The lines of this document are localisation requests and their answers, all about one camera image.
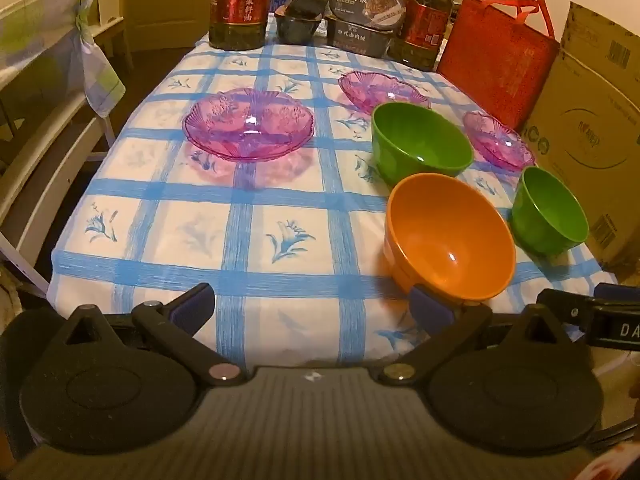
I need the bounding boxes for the large green bowl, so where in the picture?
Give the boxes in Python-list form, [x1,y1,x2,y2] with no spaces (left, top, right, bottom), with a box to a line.
[371,102,475,187]

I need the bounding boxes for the small pink glass dish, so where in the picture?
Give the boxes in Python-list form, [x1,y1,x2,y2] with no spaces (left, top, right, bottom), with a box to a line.
[462,110,536,171]

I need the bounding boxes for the green oil bottle red label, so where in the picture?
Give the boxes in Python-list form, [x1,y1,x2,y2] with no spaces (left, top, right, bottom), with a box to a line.
[388,0,457,72]

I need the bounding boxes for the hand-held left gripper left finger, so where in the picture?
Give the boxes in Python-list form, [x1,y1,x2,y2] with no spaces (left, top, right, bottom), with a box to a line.
[62,282,247,387]

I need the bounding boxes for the black instant rice box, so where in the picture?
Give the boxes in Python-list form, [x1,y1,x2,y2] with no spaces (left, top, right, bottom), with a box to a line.
[327,0,407,29]

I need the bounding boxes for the blue checkered tablecloth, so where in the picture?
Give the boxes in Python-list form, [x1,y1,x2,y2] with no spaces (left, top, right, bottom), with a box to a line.
[47,37,621,368]

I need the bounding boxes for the dark small bowls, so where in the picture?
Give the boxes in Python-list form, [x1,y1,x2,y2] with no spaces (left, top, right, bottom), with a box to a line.
[273,9,324,44]

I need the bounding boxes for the large pink glass dish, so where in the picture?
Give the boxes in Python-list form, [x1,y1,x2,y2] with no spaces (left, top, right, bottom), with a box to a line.
[182,88,315,163]

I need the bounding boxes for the small pink plastic plate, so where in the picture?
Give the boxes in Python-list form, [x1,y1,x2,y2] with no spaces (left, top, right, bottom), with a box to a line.
[338,70,432,112]

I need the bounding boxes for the green checkered cloth cover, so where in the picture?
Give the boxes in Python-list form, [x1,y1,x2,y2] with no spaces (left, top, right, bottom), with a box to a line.
[0,0,126,119]

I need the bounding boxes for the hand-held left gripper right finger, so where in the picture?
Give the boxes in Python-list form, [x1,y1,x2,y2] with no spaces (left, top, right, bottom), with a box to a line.
[381,284,568,387]

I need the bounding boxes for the red tote bag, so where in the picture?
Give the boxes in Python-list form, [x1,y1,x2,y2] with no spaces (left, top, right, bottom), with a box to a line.
[436,0,561,134]

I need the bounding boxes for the dark oil bottle red label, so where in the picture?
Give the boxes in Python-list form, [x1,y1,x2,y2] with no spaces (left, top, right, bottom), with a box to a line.
[208,0,276,51]

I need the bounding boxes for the orange bowl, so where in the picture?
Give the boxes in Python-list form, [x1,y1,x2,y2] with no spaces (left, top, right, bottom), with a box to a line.
[383,173,517,302]

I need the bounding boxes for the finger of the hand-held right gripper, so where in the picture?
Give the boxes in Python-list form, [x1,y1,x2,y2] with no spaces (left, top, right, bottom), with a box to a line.
[536,288,596,334]
[594,283,640,306]

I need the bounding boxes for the black instant meal box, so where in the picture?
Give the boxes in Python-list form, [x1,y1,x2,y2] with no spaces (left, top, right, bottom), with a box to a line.
[324,14,397,57]

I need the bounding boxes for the large cardboard box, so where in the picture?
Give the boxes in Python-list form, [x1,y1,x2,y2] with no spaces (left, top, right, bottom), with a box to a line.
[520,1,640,284]

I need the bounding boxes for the small green bowl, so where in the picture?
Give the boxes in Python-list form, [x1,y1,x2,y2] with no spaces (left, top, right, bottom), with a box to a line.
[509,166,590,257]

